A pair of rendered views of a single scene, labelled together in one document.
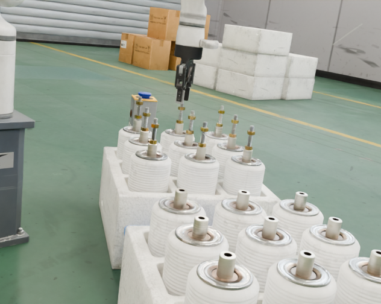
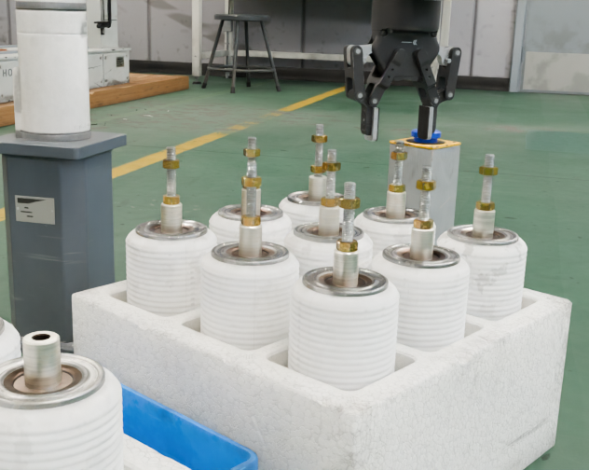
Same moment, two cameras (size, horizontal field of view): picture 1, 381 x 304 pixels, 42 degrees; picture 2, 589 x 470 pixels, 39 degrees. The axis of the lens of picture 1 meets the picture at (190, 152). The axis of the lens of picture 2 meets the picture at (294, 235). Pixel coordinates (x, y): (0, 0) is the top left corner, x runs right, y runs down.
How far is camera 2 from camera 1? 1.06 m
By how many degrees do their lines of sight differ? 56
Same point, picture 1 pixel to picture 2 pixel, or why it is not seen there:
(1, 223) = (43, 315)
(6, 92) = (47, 97)
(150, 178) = (132, 274)
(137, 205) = (93, 322)
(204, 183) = (216, 311)
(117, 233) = not seen: hidden behind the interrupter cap
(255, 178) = (321, 330)
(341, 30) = not seen: outside the picture
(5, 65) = (42, 51)
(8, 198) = (51, 276)
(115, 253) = not seen: hidden behind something
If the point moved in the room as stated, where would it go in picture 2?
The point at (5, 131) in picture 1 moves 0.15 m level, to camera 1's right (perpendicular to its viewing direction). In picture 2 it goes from (37, 160) to (71, 181)
